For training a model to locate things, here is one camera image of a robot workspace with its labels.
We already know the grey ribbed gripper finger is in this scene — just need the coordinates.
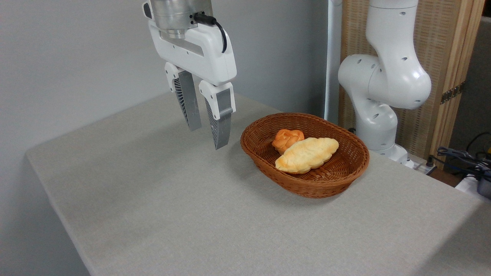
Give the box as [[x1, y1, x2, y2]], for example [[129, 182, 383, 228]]
[[165, 62, 203, 132], [199, 80, 237, 150]]

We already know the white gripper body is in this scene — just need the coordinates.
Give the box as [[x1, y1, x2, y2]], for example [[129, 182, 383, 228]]
[[148, 19, 237, 87]]

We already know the long pale bread loaf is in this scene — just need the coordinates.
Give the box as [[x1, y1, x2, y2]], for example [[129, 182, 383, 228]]
[[275, 137, 340, 174]]

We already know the round knotted orange bread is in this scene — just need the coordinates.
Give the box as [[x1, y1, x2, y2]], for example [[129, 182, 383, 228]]
[[272, 129, 305, 155]]

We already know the grey tablecloth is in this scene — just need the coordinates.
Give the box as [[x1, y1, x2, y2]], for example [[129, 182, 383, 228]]
[[25, 90, 491, 276]]

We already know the brown wicker basket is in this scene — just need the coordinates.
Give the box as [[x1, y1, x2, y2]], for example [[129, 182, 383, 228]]
[[240, 112, 371, 199]]

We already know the white vertical pole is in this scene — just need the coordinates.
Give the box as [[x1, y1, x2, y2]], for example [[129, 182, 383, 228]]
[[324, 0, 343, 125]]

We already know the dark metal screen hinge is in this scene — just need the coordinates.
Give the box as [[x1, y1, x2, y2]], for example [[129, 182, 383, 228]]
[[440, 81, 466, 105]]

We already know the wooden woven folding screen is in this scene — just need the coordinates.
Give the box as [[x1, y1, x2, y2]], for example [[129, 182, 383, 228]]
[[338, 0, 486, 170]]

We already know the grey box with white cloth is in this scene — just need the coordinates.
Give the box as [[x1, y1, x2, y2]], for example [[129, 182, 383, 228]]
[[456, 173, 491, 200]]

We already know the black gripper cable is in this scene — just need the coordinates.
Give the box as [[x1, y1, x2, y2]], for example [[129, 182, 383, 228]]
[[193, 12, 228, 54]]

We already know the bundle of dark cables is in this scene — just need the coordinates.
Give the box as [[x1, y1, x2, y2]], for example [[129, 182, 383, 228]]
[[429, 132, 491, 185]]

